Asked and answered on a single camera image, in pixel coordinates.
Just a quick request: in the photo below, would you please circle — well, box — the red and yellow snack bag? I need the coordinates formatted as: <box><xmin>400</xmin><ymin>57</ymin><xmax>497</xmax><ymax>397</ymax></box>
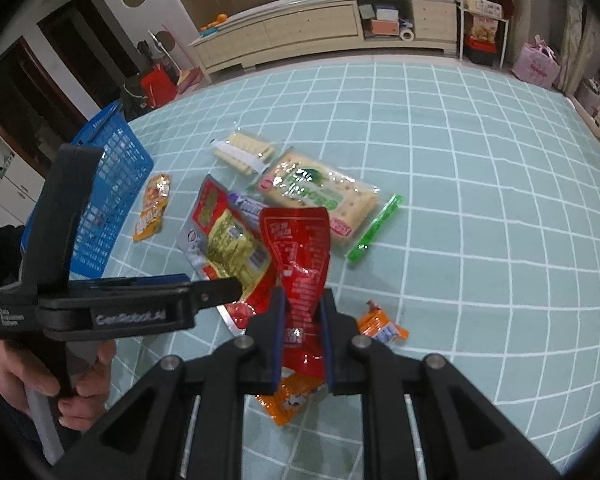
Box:
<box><xmin>176</xmin><ymin>175</ymin><xmax>281</xmax><ymax>333</ymax></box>

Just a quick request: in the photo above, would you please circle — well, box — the dark wooden door frame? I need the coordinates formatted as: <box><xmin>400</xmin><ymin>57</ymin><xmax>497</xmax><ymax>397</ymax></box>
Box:
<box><xmin>37</xmin><ymin>0</ymin><xmax>141</xmax><ymax>91</ymax></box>
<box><xmin>0</xmin><ymin>35</ymin><xmax>81</xmax><ymax>181</ymax></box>

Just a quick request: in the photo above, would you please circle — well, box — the plate of oranges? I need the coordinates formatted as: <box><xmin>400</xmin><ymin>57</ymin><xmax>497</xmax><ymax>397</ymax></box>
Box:
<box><xmin>200</xmin><ymin>12</ymin><xmax>229</xmax><ymax>33</ymax></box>

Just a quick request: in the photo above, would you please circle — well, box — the red snack pouch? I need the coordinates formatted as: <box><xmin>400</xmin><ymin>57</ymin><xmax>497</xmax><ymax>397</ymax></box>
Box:
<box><xmin>258</xmin><ymin>206</ymin><xmax>332</xmax><ymax>378</ymax></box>

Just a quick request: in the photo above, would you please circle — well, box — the black bag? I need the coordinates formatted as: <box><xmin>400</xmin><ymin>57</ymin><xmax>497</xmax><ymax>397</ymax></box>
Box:
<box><xmin>119</xmin><ymin>77</ymin><xmax>153</xmax><ymax>121</ymax></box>

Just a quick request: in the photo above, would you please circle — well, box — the white shelf cabinet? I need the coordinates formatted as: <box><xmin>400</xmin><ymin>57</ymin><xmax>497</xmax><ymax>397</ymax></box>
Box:
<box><xmin>0</xmin><ymin>110</ymin><xmax>48</xmax><ymax>226</ymax></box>

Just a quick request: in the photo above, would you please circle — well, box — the person's left hand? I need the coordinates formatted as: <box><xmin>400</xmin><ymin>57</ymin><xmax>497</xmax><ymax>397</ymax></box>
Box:
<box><xmin>0</xmin><ymin>341</ymin><xmax>117</xmax><ymax>432</ymax></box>

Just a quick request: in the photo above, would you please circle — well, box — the white shelf rack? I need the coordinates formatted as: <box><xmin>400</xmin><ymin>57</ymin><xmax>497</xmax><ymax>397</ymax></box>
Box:
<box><xmin>452</xmin><ymin>0</ymin><xmax>518</xmax><ymax>68</ymax></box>

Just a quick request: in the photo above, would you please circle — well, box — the green candy stick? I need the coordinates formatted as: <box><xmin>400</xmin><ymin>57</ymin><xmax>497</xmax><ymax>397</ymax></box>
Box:
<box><xmin>347</xmin><ymin>194</ymin><xmax>403</xmax><ymax>263</ymax></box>

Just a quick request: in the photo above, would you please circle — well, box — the large green label cracker pack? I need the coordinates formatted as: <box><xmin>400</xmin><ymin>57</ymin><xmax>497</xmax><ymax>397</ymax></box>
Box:
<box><xmin>252</xmin><ymin>150</ymin><xmax>381</xmax><ymax>256</ymax></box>

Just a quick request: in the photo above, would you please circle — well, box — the beige television cabinet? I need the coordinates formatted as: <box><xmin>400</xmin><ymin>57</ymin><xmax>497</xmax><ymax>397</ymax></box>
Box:
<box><xmin>189</xmin><ymin>0</ymin><xmax>458</xmax><ymax>86</ymax></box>

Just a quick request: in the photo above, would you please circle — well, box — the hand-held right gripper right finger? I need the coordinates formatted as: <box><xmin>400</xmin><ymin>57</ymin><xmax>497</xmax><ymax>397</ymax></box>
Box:
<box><xmin>319</xmin><ymin>289</ymin><xmax>563</xmax><ymax>480</ymax></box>

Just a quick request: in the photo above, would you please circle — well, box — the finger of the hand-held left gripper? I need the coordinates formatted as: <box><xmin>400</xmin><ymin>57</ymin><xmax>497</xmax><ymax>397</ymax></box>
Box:
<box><xmin>22</xmin><ymin>145</ymin><xmax>103</xmax><ymax>288</ymax></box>
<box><xmin>37</xmin><ymin>274</ymin><xmax>244</xmax><ymax>307</ymax></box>

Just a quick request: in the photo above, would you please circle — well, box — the small clear cracker pack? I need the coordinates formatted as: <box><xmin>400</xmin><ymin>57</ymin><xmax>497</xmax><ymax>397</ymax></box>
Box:
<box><xmin>210</xmin><ymin>130</ymin><xmax>276</xmax><ymax>177</ymax></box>

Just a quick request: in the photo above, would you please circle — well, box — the patterned beige curtain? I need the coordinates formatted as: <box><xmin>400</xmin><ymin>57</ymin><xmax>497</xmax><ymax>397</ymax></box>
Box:
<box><xmin>560</xmin><ymin>0</ymin><xmax>600</xmax><ymax>101</ymax></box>

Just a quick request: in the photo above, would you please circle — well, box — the small orange candy packet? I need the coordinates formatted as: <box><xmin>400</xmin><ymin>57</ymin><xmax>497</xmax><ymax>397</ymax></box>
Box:
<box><xmin>355</xmin><ymin>300</ymin><xmax>410</xmax><ymax>346</ymax></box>
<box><xmin>255</xmin><ymin>370</ymin><xmax>328</xmax><ymax>427</ymax></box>

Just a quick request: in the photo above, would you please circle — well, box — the orange snack pouch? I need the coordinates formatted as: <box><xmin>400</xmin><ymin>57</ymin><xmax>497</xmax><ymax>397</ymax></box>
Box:
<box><xmin>132</xmin><ymin>173</ymin><xmax>172</xmax><ymax>243</ymax></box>

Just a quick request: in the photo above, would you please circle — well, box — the blue plastic basket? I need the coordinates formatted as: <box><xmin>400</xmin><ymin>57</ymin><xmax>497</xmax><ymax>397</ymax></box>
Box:
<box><xmin>20</xmin><ymin>100</ymin><xmax>155</xmax><ymax>278</ymax></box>

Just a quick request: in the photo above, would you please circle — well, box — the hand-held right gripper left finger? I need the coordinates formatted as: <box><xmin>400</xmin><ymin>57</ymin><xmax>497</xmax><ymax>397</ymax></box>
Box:
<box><xmin>45</xmin><ymin>287</ymin><xmax>287</xmax><ymax>480</ymax></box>

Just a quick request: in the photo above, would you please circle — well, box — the pink tote bag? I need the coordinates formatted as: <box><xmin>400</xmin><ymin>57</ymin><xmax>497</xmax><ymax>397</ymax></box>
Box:
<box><xmin>512</xmin><ymin>35</ymin><xmax>562</xmax><ymax>88</ymax></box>

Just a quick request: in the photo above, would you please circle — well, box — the pink dustpan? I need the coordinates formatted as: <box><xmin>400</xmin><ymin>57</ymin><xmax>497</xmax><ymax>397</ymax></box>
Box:
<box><xmin>177</xmin><ymin>67</ymin><xmax>203</xmax><ymax>93</ymax></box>

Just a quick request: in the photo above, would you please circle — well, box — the purple gum pack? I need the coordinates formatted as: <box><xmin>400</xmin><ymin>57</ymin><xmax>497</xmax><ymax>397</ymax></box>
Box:
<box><xmin>228</xmin><ymin>190</ymin><xmax>266</xmax><ymax>233</ymax></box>

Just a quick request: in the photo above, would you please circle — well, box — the red shopping bag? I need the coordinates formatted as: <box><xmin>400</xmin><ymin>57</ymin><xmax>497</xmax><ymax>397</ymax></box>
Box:
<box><xmin>140</xmin><ymin>67</ymin><xmax>178</xmax><ymax>108</ymax></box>

